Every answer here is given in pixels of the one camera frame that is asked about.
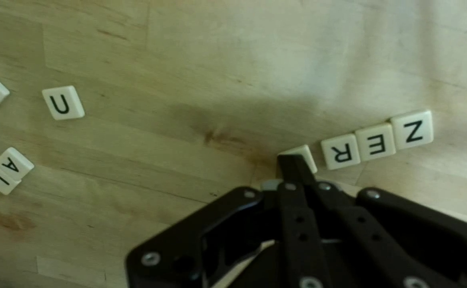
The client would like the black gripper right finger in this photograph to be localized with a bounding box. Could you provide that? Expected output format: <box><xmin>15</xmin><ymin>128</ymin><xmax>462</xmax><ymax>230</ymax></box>
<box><xmin>296</xmin><ymin>153</ymin><xmax>467</xmax><ymax>288</ymax></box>

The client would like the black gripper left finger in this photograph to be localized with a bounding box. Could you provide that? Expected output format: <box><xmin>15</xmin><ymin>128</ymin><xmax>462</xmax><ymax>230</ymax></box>
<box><xmin>125</xmin><ymin>153</ymin><xmax>334</xmax><ymax>288</ymax></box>

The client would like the cream letter tile R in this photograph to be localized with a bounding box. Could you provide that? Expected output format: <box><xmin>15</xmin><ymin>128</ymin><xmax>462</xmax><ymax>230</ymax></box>
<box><xmin>320</xmin><ymin>133</ymin><xmax>363</xmax><ymax>173</ymax></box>

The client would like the cream letter tile E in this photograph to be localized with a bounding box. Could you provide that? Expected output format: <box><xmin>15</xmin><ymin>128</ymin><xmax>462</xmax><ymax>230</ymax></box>
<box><xmin>354</xmin><ymin>121</ymin><xmax>398</xmax><ymax>163</ymax></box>

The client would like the cream letter tile Z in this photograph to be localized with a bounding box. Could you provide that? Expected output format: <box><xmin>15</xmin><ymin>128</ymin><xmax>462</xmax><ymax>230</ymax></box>
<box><xmin>389</xmin><ymin>109</ymin><xmax>437</xmax><ymax>152</ymax></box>

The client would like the cream letter tile U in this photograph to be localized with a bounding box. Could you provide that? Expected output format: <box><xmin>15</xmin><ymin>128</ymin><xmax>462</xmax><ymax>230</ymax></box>
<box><xmin>40</xmin><ymin>85</ymin><xmax>87</xmax><ymax>121</ymax></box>

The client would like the cream letter tile A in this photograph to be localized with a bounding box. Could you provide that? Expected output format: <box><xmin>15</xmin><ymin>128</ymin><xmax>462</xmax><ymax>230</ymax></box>
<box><xmin>0</xmin><ymin>145</ymin><xmax>37</xmax><ymax>177</ymax></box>

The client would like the cream letter tile L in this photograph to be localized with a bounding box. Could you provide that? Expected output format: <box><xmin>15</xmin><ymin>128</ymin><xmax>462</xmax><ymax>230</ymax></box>
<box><xmin>0</xmin><ymin>163</ymin><xmax>23</xmax><ymax>197</ymax></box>

